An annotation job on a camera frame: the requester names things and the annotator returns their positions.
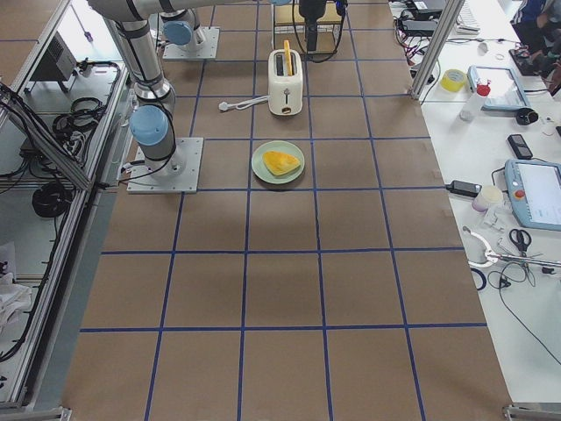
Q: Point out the yellow bread slice on plate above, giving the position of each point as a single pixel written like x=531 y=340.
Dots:
x=279 y=163

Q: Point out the blue teach pendant near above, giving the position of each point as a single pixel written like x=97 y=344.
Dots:
x=533 y=189

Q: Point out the cream white toaster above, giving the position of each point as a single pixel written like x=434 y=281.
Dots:
x=284 y=92

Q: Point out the grey control box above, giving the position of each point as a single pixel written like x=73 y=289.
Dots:
x=57 y=64

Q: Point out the light green plate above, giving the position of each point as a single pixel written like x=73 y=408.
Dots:
x=261 y=170

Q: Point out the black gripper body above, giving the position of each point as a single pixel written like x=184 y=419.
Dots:
x=311 y=10

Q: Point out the aluminium frame post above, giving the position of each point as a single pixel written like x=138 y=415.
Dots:
x=440 y=35

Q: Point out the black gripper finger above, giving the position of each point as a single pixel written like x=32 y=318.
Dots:
x=310 y=34

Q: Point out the white jar with lid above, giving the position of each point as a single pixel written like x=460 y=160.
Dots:
x=488 y=196

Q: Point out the white bottle red cap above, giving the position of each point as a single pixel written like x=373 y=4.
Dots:
x=475 y=103

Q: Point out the yellow toast slice in toaster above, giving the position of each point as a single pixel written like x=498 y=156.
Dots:
x=287 y=57

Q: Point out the black handled scissors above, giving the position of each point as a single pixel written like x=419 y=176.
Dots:
x=521 y=239

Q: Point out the blue teach pendant far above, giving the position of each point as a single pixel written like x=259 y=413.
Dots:
x=506 y=90

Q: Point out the blue teach pendant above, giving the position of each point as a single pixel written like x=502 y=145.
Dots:
x=506 y=90
x=533 y=189

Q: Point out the black power adapter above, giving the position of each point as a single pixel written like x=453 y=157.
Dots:
x=462 y=188

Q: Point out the yellow tape roll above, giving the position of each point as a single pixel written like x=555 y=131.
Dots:
x=453 y=80

